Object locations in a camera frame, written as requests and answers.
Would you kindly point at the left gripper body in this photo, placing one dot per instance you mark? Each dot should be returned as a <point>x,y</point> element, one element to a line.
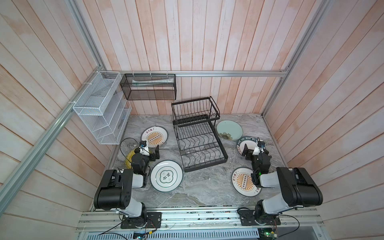
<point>151,153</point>

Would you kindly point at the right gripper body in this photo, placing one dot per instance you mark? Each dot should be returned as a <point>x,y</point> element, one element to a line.
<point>250,153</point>

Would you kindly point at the green rim white plate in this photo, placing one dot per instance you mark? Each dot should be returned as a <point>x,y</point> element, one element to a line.
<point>248,145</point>

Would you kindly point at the mint green flower plate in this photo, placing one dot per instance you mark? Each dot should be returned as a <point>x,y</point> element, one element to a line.
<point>229,130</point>

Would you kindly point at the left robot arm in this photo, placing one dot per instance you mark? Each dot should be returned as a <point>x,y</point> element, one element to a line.
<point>114,192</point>

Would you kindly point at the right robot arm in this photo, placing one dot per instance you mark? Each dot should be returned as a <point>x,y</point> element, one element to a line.
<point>298,189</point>

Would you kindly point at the black two-tier dish rack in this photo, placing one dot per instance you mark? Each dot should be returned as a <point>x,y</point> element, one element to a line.
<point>198,140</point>

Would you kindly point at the orange sunburst plate left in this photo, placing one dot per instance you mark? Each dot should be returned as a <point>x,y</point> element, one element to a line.
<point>155,136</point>

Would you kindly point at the orange sunburst plate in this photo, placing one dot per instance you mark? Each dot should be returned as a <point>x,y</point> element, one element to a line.
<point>155,136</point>
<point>243,184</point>

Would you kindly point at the yellow round plate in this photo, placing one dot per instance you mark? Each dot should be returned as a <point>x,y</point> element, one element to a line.
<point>128,160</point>

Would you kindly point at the white plate green clover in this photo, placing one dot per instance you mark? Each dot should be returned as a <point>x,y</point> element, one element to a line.
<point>166,176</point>

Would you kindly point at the orange sunburst plate right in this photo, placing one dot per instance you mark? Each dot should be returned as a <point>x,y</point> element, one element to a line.
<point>243,184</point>

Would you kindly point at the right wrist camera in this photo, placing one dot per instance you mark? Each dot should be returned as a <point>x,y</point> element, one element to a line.
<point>260,144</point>

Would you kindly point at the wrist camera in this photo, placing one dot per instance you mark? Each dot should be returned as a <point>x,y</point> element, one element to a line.
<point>143,144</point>
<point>260,144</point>

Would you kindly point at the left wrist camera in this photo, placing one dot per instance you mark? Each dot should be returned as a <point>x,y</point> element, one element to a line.
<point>143,144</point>

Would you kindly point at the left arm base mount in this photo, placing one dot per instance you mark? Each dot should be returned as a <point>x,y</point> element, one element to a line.
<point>146,220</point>

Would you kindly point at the black mesh wall basket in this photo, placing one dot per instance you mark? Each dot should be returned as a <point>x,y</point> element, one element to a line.
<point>148,87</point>

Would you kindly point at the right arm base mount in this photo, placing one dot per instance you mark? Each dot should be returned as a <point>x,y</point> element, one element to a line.
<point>255,218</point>

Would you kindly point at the white wire mesh shelf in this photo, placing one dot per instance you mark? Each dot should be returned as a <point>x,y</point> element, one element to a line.
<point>103,109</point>

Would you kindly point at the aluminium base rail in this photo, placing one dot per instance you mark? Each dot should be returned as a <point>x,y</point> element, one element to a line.
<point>193,218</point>

